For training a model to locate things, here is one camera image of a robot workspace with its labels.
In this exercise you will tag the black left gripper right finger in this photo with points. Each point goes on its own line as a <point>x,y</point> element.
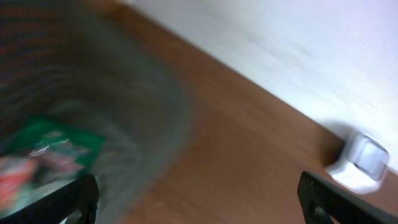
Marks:
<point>324,202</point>

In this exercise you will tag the green 3M gloves packet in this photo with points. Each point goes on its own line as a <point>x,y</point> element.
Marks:
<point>63,153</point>

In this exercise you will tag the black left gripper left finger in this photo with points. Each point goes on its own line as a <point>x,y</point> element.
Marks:
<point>81,194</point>

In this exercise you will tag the grey plastic mesh basket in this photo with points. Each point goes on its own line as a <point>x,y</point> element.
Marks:
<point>63,61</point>

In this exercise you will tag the orange Kleenex tissue pack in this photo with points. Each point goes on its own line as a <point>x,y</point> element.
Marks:
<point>16,172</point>

